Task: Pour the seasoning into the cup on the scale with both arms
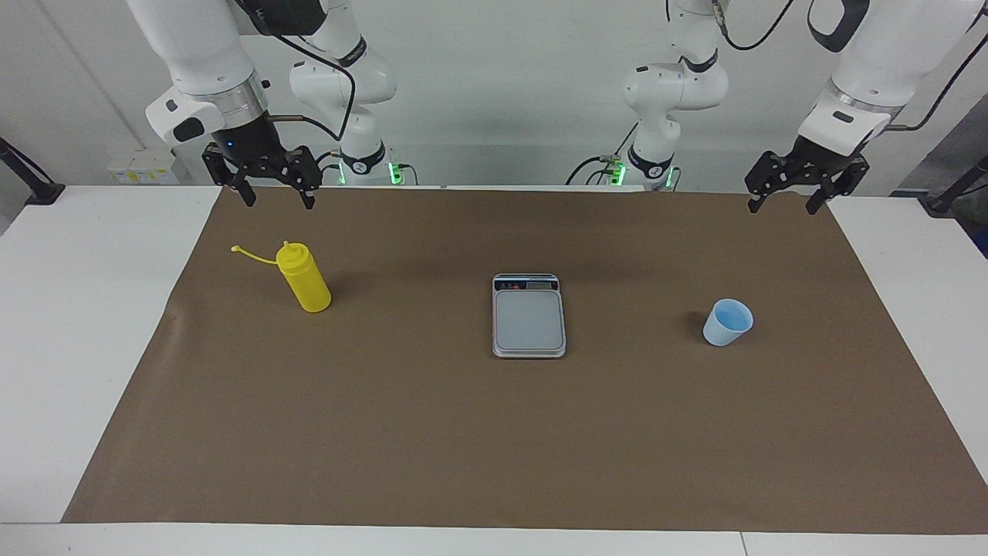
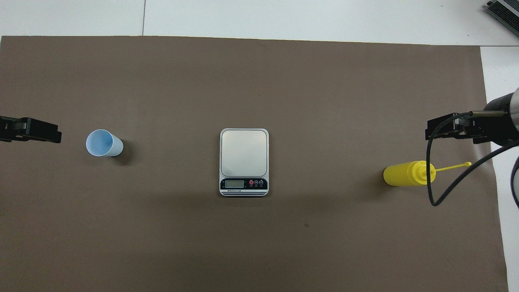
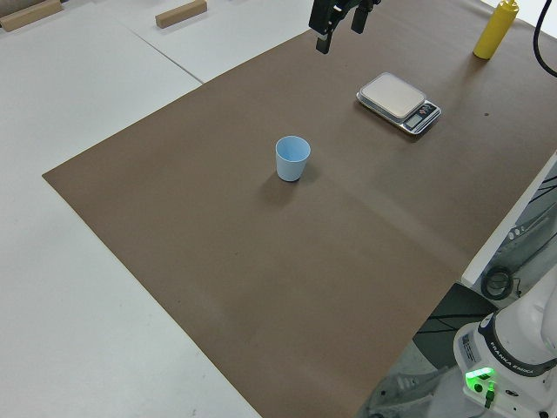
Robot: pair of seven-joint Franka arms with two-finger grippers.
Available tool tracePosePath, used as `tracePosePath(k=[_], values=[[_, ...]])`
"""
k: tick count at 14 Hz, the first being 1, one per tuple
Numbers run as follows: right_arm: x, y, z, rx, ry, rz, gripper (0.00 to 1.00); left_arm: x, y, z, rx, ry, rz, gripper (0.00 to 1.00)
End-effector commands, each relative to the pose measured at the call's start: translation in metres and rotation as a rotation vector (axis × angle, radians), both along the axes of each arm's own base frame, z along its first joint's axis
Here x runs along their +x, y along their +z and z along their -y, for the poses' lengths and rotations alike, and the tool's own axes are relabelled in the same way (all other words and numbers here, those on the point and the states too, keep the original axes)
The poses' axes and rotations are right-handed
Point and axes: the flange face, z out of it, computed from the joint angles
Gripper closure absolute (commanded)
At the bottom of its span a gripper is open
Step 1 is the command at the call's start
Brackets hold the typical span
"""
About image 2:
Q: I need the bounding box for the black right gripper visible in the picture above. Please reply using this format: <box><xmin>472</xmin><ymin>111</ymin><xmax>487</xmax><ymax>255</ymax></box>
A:
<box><xmin>425</xmin><ymin>112</ymin><xmax>492</xmax><ymax>145</ymax></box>

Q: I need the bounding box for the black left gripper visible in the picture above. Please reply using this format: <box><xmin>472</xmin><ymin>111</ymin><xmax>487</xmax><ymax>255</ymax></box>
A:
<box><xmin>0</xmin><ymin>116</ymin><xmax>62</xmax><ymax>144</ymax></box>

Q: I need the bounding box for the light blue plastic cup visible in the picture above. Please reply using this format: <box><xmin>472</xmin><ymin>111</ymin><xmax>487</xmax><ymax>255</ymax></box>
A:
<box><xmin>86</xmin><ymin>129</ymin><xmax>124</xmax><ymax>157</ymax></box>

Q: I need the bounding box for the yellow squeeze bottle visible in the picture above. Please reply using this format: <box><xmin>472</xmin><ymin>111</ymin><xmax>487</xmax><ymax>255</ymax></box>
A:
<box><xmin>383</xmin><ymin>161</ymin><xmax>472</xmax><ymax>187</ymax></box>

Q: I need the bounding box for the digital kitchen scale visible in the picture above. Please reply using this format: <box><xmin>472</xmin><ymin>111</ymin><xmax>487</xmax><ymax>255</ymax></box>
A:
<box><xmin>219</xmin><ymin>128</ymin><xmax>270</xmax><ymax>197</ymax></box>

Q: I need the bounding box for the grey finned metal device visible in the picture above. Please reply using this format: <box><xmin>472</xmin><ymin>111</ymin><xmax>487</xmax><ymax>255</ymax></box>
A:
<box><xmin>487</xmin><ymin>0</ymin><xmax>519</xmax><ymax>27</ymax></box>

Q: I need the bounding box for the brown paper mat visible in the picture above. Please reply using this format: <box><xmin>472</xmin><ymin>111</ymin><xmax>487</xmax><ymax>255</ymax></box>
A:
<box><xmin>0</xmin><ymin>36</ymin><xmax>510</xmax><ymax>292</ymax></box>

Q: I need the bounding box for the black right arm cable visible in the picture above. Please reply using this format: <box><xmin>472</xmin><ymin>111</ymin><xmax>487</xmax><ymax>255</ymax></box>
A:
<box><xmin>425</xmin><ymin>112</ymin><xmax>519</xmax><ymax>207</ymax></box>

